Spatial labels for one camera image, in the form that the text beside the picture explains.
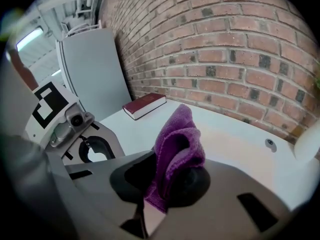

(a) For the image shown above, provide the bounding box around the grey board panel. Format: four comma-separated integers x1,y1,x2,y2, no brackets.
55,27,134,123

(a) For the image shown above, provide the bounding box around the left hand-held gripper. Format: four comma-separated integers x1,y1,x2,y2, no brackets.
23,80,126,166

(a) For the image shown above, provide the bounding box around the purple cloth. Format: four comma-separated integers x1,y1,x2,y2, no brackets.
143,103,207,214

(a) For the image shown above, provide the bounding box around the ceiling light tube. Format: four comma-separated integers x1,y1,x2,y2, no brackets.
15,26,45,52

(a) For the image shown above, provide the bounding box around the person's left forearm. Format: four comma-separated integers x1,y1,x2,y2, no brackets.
9,49,40,92

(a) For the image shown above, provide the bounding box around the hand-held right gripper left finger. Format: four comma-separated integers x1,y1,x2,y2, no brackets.
46,150,158,240

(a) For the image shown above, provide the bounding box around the white vase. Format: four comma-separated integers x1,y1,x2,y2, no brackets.
292,123,320,165

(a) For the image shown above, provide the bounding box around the grey desk grommet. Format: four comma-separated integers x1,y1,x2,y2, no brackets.
264,138,278,153

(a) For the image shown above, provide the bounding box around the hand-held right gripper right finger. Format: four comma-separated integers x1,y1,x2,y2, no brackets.
150,158,299,240

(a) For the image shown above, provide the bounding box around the dark red book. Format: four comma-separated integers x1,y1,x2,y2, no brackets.
122,92,168,121

